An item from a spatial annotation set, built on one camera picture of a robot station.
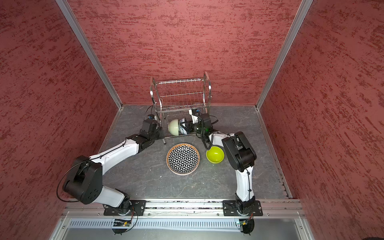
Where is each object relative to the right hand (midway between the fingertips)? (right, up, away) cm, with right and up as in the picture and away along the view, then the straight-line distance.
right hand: (181, 125), depth 93 cm
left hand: (-12, -4, -3) cm, 13 cm away
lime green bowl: (+22, -18, -4) cm, 29 cm away
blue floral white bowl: (+1, -3, -1) cm, 3 cm away
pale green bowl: (-5, -1, -2) cm, 5 cm away
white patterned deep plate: (+2, -21, -4) cm, 21 cm away
